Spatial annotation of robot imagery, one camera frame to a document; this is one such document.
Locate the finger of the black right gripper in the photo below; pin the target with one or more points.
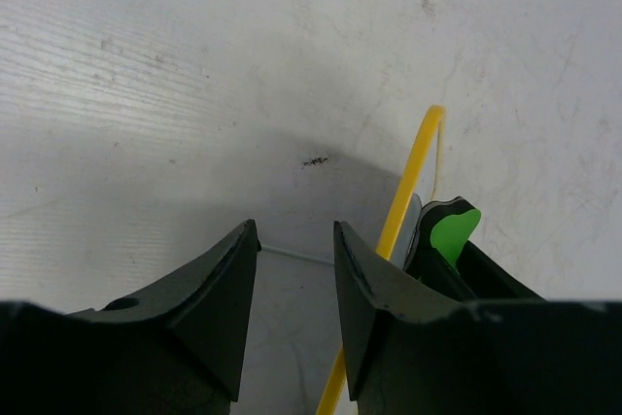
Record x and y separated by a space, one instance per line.
428 266
487 279

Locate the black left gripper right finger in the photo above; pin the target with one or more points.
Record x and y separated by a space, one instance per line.
411 350

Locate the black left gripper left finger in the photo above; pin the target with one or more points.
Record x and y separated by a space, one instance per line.
174 347

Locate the green whiteboard eraser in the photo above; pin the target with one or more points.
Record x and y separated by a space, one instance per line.
445 226

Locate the yellow framed whiteboard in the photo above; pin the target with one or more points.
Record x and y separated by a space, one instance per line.
417 185

